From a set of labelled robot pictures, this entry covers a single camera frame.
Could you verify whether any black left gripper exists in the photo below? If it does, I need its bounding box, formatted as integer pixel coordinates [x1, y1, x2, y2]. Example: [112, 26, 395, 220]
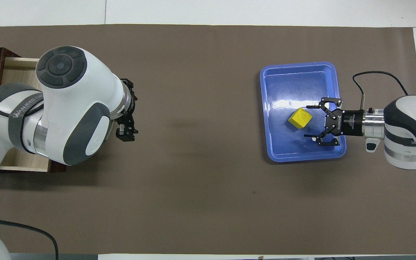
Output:
[114, 78, 139, 142]

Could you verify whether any blue plastic tray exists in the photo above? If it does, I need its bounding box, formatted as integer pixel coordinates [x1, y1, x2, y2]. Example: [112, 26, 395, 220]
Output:
[260, 61, 347, 163]

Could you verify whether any yellow cube block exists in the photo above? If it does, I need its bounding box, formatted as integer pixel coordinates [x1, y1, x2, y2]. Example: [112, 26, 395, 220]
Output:
[288, 108, 313, 129]

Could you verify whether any wooden drawer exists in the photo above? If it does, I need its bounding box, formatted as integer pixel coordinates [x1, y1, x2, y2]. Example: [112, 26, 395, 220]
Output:
[0, 57, 68, 173]

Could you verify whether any brown table mat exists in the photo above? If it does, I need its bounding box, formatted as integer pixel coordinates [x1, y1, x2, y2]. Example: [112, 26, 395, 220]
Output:
[0, 25, 416, 255]

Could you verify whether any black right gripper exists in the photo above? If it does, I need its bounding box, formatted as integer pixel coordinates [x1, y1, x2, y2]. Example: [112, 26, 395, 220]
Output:
[304, 97, 365, 147]

